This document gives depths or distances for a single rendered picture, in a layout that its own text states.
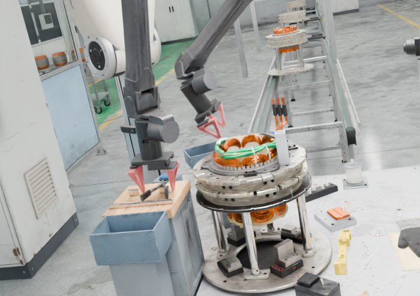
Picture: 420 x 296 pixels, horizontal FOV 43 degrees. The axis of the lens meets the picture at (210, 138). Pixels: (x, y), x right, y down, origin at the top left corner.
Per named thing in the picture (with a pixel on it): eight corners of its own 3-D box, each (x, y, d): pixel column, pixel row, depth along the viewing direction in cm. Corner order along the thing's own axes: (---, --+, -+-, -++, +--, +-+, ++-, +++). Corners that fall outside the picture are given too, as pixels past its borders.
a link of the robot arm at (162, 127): (150, 87, 139) (123, 96, 133) (179, 90, 130) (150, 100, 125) (158, 130, 142) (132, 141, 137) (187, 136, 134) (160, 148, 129)
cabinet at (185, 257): (192, 306, 143) (172, 218, 135) (127, 309, 147) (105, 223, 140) (207, 268, 161) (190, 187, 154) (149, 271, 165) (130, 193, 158)
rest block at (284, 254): (275, 262, 148) (272, 246, 147) (290, 254, 151) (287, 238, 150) (285, 268, 145) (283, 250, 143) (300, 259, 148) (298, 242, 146)
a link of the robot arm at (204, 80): (194, 64, 180) (174, 62, 174) (217, 54, 171) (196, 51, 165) (199, 99, 178) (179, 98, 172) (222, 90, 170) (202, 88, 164)
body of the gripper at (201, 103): (219, 102, 180) (206, 84, 178) (212, 115, 171) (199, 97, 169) (204, 110, 183) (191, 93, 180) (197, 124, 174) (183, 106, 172)
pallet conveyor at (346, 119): (381, 261, 289) (366, 122, 268) (267, 270, 302) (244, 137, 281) (323, 36, 1204) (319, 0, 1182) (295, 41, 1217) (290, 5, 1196)
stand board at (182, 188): (172, 218, 135) (170, 210, 135) (104, 223, 140) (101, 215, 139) (191, 187, 154) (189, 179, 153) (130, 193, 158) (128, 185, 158)
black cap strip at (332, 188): (338, 190, 197) (337, 185, 196) (304, 203, 192) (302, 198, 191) (330, 187, 201) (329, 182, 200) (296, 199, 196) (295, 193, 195)
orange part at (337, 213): (350, 216, 172) (350, 213, 172) (337, 220, 171) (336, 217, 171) (340, 208, 179) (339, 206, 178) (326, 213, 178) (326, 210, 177)
